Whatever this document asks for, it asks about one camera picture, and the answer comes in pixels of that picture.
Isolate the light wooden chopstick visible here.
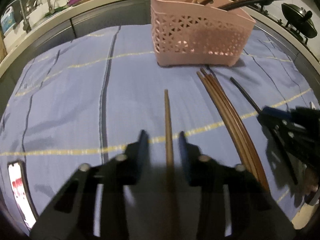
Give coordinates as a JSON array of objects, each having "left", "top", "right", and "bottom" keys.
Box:
[{"left": 164, "top": 89, "right": 175, "bottom": 193}]

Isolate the black chopstick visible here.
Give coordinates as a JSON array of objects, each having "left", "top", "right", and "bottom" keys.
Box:
[{"left": 230, "top": 77, "right": 261, "bottom": 114}]

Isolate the dark brown chopstick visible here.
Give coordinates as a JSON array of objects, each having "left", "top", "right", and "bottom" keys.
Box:
[{"left": 199, "top": 67, "right": 270, "bottom": 193}]

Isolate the chrome kitchen faucet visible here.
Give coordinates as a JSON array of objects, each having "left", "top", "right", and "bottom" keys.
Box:
[{"left": 5, "top": 0, "right": 31, "bottom": 33}]

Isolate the blue striped cloth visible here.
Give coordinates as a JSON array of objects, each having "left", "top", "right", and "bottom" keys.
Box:
[{"left": 1, "top": 24, "right": 319, "bottom": 239}]

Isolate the black pot with lid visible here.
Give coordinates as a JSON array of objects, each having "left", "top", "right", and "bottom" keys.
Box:
[{"left": 281, "top": 3, "right": 318, "bottom": 38}]

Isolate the smartphone with lit screen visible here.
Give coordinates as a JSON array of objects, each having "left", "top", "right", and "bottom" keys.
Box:
[{"left": 8, "top": 160, "right": 38, "bottom": 231}]

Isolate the pink perforated plastic basket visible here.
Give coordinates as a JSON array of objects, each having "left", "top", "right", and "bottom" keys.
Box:
[{"left": 150, "top": 0, "right": 256, "bottom": 67}]

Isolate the blue detergent jug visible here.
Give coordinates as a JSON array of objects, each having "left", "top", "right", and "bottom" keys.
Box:
[{"left": 1, "top": 6, "right": 16, "bottom": 36}]

